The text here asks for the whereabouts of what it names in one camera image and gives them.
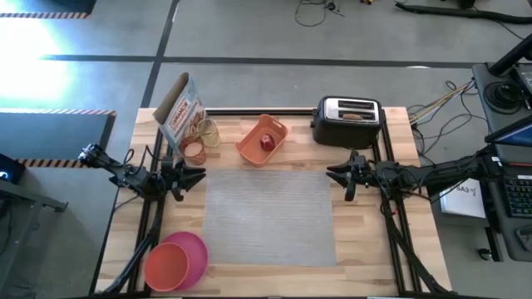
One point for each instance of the orange bowl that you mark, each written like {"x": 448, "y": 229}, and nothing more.
{"x": 166, "y": 268}

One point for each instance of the black keyboard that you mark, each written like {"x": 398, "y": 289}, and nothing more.
{"x": 519, "y": 195}

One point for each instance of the cinnamon squares cereal box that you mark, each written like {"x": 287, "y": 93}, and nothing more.
{"x": 183, "y": 116}

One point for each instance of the black side desk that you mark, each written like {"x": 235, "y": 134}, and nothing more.
{"x": 498, "y": 232}

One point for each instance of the grey woven placemat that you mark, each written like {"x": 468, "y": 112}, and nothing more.
{"x": 270, "y": 220}

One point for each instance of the black side stand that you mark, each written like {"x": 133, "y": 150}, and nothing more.
{"x": 16, "y": 195}

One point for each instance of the open laptop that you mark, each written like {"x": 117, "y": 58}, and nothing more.
{"x": 515, "y": 141}

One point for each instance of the white paper sheet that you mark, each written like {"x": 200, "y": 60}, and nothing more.
{"x": 461, "y": 203}

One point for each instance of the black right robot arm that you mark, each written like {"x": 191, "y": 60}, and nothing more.
{"x": 436, "y": 172}

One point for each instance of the clear glass cup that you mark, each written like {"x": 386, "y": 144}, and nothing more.
{"x": 209, "y": 133}

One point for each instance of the black toaster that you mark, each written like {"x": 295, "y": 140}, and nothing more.
{"x": 345, "y": 133}

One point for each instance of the orange patterned glass tumbler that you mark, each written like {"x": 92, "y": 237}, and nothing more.
{"x": 193, "y": 150}

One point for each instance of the brown toast slice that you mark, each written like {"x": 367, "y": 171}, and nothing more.
{"x": 353, "y": 116}

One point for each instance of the pink plate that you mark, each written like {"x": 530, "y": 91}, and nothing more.
{"x": 197, "y": 249}

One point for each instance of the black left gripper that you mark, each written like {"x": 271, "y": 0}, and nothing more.
{"x": 173, "y": 182}

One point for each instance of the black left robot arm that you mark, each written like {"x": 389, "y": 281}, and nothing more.
{"x": 133, "y": 178}

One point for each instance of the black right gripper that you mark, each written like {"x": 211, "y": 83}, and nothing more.
{"x": 363, "y": 172}

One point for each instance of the red apple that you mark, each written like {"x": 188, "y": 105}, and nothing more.
{"x": 267, "y": 142}

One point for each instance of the orange plastic basket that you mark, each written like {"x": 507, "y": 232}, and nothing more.
{"x": 251, "y": 147}

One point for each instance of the black hazard-striped floor mat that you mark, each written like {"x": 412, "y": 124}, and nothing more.
{"x": 45, "y": 6}
{"x": 50, "y": 133}

